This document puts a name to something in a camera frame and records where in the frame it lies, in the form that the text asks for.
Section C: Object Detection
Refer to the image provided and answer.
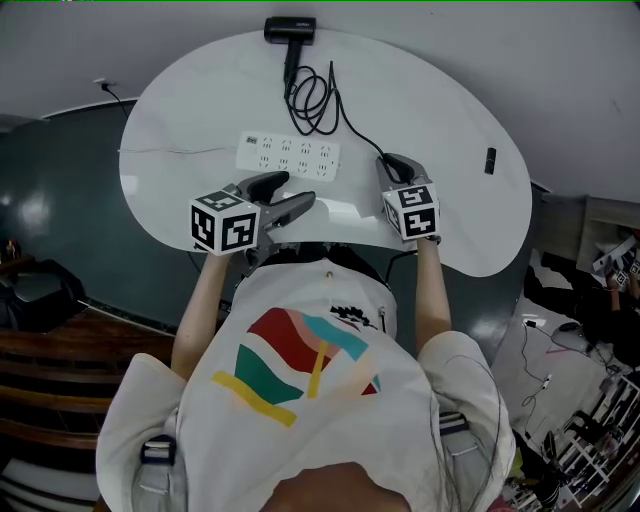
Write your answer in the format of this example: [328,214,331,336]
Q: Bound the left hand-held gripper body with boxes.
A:
[189,182,282,274]

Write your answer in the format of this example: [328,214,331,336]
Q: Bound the person's white printed t-shirt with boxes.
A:
[95,259,516,512]

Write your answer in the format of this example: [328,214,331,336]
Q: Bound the person's left forearm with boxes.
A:
[171,247,236,384]

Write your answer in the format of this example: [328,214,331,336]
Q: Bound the person's black trousers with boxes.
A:
[259,242,394,291]

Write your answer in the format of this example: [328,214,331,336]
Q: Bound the black wall socket cable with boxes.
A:
[103,85,130,122]

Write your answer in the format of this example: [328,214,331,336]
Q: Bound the black gripper tether cable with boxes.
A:
[384,249,419,291]

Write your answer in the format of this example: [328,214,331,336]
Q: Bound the grey white floor device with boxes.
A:
[549,321,594,354]

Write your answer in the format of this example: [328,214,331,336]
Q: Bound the white curved ledge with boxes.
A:
[0,457,106,512]

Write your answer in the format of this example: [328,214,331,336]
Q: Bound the black hair dryer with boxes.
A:
[263,16,318,101]

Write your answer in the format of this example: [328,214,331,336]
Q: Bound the grey shoulder strap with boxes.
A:
[437,410,501,512]
[132,434,181,512]

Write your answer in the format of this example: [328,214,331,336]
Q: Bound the brown wooden bench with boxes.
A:
[0,304,181,451]

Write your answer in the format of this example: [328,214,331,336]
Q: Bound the grey shelf unit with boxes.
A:
[542,192,640,271]

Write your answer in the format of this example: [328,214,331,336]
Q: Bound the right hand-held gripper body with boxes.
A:
[381,183,442,244]

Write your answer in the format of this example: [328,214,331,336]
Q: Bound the black power cable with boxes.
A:
[283,60,389,161]

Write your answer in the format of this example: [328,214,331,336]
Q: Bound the white box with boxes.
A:
[592,234,639,274]

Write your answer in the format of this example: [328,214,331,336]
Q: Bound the person's right forearm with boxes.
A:
[412,235,453,359]

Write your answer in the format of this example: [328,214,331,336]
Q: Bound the white power strip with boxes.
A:
[235,130,342,184]

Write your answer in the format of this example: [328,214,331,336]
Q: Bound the white wire rack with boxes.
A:
[544,374,640,506]

